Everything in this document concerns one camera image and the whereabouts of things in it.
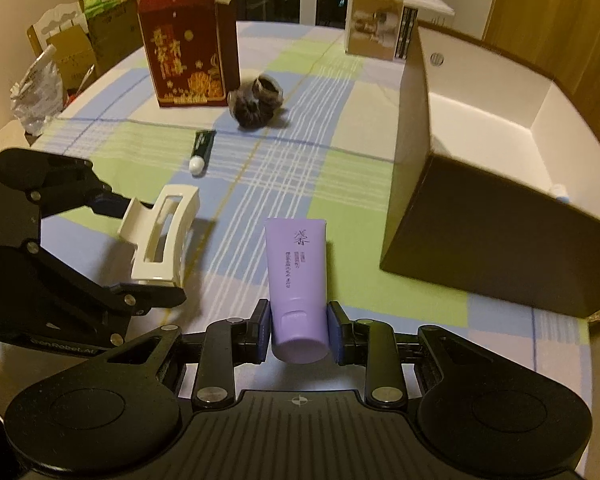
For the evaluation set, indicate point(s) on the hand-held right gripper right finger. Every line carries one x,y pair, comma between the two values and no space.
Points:
334,332

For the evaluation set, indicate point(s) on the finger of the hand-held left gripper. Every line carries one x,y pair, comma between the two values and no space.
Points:
155,297
110,205

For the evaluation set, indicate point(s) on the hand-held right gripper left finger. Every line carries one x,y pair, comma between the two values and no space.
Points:
265,330

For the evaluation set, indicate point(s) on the white hair claw clip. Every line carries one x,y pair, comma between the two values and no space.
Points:
152,271

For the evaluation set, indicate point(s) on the purple cream tube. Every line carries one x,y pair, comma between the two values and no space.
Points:
295,270

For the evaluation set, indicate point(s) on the brown box with white inside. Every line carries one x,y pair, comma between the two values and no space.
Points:
480,240

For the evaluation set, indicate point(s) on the small green tube white cap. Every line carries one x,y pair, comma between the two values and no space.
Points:
203,145

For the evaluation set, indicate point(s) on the crumpled white plastic bag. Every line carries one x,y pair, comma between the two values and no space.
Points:
40,95

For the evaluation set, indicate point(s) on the small brown cardboard box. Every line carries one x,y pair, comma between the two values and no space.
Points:
72,57

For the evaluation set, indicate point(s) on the large brown cardboard box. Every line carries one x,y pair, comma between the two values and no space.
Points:
115,35

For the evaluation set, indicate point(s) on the red gift bag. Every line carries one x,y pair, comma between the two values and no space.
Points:
185,50

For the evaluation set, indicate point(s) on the dark fuzzy scrunchie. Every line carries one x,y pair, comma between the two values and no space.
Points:
255,105

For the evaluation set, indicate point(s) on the white scalloped carton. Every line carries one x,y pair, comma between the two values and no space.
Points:
55,22

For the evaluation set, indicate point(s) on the green printed box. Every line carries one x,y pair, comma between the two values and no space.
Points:
99,0

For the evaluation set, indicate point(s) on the beige printed carton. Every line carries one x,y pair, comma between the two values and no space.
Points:
375,25

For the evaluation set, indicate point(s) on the yellow brown curtain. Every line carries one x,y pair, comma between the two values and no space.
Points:
555,20

